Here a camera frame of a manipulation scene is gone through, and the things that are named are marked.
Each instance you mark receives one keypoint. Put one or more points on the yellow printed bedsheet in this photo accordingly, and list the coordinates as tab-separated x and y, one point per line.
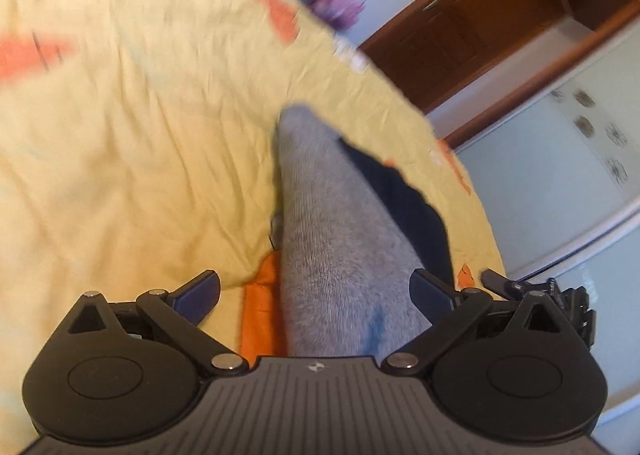
150	135

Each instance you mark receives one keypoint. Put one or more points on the navy garment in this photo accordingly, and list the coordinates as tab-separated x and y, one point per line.
400	195

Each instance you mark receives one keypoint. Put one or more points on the white wardrobe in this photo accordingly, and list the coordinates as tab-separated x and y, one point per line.
550	185

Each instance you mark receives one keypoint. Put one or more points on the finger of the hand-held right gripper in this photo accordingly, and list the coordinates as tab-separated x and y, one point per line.
500	281

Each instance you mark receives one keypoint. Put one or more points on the brown wooden cabinet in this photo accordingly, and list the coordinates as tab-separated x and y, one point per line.
475	25

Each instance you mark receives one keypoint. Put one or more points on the purple cloth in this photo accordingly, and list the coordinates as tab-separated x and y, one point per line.
340	7

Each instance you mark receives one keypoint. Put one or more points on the grey knitted garment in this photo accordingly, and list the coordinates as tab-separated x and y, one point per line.
325	245

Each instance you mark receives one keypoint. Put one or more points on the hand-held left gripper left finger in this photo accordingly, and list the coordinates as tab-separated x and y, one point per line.
200	292

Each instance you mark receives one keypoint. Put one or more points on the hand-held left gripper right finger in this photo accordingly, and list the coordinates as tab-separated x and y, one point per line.
430	292

